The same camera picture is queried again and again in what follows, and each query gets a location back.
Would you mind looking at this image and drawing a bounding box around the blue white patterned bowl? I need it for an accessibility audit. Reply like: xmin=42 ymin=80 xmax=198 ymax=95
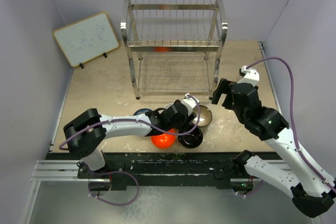
xmin=133 ymin=108 xmax=152 ymax=117

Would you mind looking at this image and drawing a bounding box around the stainless steel dish rack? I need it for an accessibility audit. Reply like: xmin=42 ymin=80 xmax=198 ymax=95
xmin=120 ymin=0 xmax=228 ymax=99

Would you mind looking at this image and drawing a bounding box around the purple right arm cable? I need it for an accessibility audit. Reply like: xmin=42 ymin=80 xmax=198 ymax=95
xmin=246 ymin=56 xmax=336 ymax=192

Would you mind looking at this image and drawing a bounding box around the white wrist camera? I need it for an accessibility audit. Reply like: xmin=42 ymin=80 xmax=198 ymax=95
xmin=238 ymin=66 xmax=260 ymax=87
xmin=181 ymin=93 xmax=200 ymax=111

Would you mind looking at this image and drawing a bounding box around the aluminium extrusion rail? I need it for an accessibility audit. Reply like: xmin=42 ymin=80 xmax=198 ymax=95
xmin=32 ymin=160 xmax=107 ymax=182

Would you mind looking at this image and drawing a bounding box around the brown beige bowl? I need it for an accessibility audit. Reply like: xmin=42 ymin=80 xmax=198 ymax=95
xmin=198 ymin=105 xmax=213 ymax=127

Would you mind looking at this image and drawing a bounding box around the black glossy bowl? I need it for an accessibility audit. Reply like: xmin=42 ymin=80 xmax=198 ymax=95
xmin=177 ymin=127 xmax=203 ymax=149

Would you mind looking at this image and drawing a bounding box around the small framed whiteboard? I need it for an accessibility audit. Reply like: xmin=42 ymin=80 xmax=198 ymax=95
xmin=52 ymin=12 xmax=119 ymax=68

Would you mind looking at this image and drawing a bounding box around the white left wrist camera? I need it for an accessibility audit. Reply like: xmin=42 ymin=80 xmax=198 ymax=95
xmin=181 ymin=93 xmax=200 ymax=111

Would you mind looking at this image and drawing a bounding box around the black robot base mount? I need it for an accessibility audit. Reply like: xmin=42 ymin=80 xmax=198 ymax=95
xmin=45 ymin=152 xmax=289 ymax=191

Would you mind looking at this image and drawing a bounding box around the orange plastic bowl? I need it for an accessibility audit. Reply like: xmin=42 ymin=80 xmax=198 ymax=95
xmin=151 ymin=129 xmax=176 ymax=149

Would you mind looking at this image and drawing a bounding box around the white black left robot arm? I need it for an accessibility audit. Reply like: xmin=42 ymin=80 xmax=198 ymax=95
xmin=59 ymin=93 xmax=200 ymax=178

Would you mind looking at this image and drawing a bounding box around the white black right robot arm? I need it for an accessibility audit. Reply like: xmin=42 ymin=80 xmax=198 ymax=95
xmin=212 ymin=79 xmax=335 ymax=218

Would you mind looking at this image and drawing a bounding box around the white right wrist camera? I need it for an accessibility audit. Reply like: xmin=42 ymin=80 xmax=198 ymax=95
xmin=238 ymin=66 xmax=260 ymax=87

